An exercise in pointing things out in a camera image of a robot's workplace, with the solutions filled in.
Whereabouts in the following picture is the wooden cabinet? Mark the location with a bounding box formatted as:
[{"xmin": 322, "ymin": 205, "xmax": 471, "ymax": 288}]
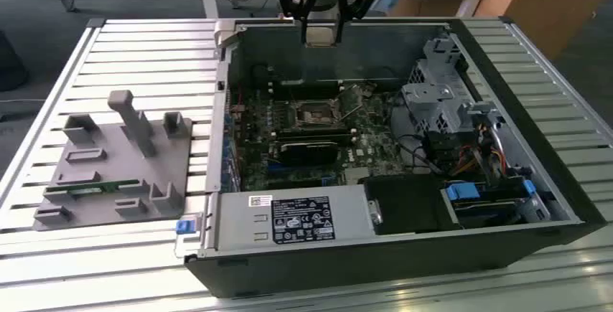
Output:
[{"xmin": 501, "ymin": 0, "xmax": 613, "ymax": 62}]

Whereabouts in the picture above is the CPU socket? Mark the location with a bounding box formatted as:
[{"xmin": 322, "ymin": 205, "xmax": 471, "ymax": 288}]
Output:
[{"xmin": 296, "ymin": 99, "xmax": 342, "ymax": 128}]

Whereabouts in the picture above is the green motherboard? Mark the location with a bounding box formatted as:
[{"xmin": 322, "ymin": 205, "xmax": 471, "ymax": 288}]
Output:
[{"xmin": 228, "ymin": 82, "xmax": 404, "ymax": 191}]

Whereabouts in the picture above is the grey parts rack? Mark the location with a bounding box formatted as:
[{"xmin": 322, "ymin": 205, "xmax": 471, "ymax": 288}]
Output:
[{"xmin": 31, "ymin": 89, "xmax": 196, "ymax": 232}]

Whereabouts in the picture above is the black installed RAM stick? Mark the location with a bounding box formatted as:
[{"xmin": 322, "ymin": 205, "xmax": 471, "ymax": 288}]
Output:
[{"xmin": 276, "ymin": 128, "xmax": 350, "ymax": 137}]

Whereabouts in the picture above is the black looped wire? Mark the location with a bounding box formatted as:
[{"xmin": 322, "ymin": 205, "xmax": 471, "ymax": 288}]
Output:
[{"xmin": 395, "ymin": 133, "xmax": 448, "ymax": 176}]

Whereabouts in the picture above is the blue case latch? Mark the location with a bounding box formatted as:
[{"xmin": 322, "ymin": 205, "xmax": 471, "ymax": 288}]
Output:
[{"xmin": 175, "ymin": 219, "xmax": 200, "ymax": 236}]

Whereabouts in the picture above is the black PC case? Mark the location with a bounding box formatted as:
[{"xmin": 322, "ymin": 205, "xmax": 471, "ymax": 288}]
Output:
[{"xmin": 185, "ymin": 16, "xmax": 610, "ymax": 298}]

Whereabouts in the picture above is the green RAM stick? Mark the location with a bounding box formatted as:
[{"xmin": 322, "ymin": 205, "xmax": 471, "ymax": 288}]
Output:
[{"xmin": 46, "ymin": 179, "xmax": 141, "ymax": 197}]

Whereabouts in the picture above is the grey plastic bracket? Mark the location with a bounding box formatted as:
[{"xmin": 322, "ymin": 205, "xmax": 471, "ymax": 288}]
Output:
[{"xmin": 460, "ymin": 100, "xmax": 505, "ymax": 130}]

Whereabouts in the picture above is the black plastic shroud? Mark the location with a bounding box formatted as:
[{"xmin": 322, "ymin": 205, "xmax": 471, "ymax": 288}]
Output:
[{"xmin": 362, "ymin": 174, "xmax": 460, "ymax": 237}]

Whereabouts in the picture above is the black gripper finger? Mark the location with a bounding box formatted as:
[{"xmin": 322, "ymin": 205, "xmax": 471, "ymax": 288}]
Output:
[
  {"xmin": 336, "ymin": 0, "xmax": 348, "ymax": 44},
  {"xmin": 301, "ymin": 0, "xmax": 321, "ymax": 44}
]

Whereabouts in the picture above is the grey metal drive cage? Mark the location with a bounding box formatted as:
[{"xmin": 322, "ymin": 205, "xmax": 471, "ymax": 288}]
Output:
[{"xmin": 392, "ymin": 37, "xmax": 480, "ymax": 141}]

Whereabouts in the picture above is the grey power supply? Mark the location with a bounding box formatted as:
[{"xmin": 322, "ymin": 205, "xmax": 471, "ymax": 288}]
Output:
[{"xmin": 210, "ymin": 184, "xmax": 376, "ymax": 252}]

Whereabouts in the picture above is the silver CPU plate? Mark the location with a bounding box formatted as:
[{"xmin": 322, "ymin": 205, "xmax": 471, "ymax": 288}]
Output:
[{"xmin": 305, "ymin": 24, "xmax": 337, "ymax": 47}]

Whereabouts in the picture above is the grey case latch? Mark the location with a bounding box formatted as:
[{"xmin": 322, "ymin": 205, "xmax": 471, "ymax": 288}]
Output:
[{"xmin": 212, "ymin": 19, "xmax": 242, "ymax": 50}]

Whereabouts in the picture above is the blue disk carrier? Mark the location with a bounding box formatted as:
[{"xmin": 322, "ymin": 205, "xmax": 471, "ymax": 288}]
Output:
[{"xmin": 443, "ymin": 181, "xmax": 524, "ymax": 227}]

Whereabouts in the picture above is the silver metal handle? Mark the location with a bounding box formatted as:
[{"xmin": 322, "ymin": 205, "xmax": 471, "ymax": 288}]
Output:
[{"xmin": 368, "ymin": 199, "xmax": 385, "ymax": 224}]

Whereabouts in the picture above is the yellow red wire bundle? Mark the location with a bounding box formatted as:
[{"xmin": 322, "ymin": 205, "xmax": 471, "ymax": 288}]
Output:
[{"xmin": 449, "ymin": 121, "xmax": 511, "ymax": 181}]

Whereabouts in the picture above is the silver chipset heatsink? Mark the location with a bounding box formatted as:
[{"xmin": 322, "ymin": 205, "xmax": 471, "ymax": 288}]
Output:
[{"xmin": 345, "ymin": 168, "xmax": 372, "ymax": 184}]

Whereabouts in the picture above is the black RAM slot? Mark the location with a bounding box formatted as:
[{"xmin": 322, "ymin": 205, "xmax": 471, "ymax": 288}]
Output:
[
  {"xmin": 270, "ymin": 90, "xmax": 344, "ymax": 102},
  {"xmin": 269, "ymin": 80, "xmax": 348, "ymax": 93}
]

